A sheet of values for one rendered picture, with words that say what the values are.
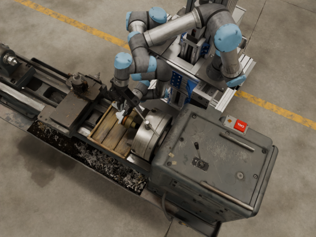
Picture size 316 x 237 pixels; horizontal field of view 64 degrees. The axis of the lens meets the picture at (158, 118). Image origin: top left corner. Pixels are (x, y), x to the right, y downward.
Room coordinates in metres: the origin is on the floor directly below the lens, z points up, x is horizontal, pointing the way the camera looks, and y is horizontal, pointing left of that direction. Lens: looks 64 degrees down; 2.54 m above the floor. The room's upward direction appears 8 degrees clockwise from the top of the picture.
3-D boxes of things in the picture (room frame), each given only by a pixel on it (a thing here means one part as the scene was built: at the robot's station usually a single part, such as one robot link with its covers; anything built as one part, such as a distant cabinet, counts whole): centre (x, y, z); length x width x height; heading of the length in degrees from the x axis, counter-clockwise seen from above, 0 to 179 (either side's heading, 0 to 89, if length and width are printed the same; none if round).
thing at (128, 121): (0.65, 0.17, 1.08); 0.09 x 0.09 x 0.09; 69
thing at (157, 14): (1.29, 0.10, 1.33); 0.13 x 0.12 x 0.14; 104
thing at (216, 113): (0.70, -0.31, 1.24); 0.09 x 0.08 x 0.03; 69
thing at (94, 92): (0.87, 0.53, 0.99); 0.20 x 0.10 x 0.05; 69
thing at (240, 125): (0.64, -0.47, 1.26); 0.06 x 0.06 x 0.02; 69
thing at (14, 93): (0.82, 0.61, 0.77); 1.55 x 0.34 x 0.19; 69
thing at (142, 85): (0.92, 0.14, 1.08); 0.11 x 0.08 x 0.09; 158
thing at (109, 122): (0.68, 0.26, 0.89); 0.36 x 0.30 x 0.04; 159
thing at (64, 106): (0.83, 0.58, 0.95); 0.43 x 0.17 x 0.05; 159
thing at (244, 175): (0.47, -0.35, 1.06); 0.59 x 0.48 x 0.39; 69
